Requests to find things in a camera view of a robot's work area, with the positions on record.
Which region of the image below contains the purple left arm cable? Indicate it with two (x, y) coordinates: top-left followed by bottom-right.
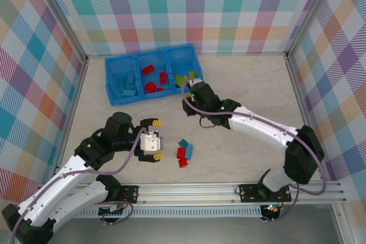
(10, 129), (134, 244)

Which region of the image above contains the thin black cable loop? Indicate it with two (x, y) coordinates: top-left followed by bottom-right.
(199, 115), (218, 129)

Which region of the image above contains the aluminium side rail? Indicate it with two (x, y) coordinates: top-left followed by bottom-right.
(285, 54), (328, 182)
(50, 57), (90, 185)

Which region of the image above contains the blue three-compartment bin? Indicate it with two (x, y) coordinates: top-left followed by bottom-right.
(104, 43), (205, 107)

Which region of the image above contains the aluminium frame post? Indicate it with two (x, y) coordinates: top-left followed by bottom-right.
(285, 0), (341, 61)
(33, 0), (89, 66)

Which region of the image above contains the short aluminium frame leg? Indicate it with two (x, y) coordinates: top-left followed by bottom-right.
(331, 203), (355, 244)

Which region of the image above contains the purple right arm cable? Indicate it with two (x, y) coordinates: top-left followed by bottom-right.
(180, 77), (328, 223)

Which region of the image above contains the thin aluminium cross rail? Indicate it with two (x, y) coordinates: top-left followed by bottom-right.
(85, 51), (289, 58)

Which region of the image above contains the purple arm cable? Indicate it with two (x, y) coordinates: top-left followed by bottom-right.
(180, 77), (328, 223)
(10, 129), (134, 244)

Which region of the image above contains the slotted grey cable duct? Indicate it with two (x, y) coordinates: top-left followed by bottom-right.
(58, 208), (262, 219)

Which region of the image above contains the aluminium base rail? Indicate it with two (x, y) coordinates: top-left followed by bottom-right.
(37, 180), (348, 207)

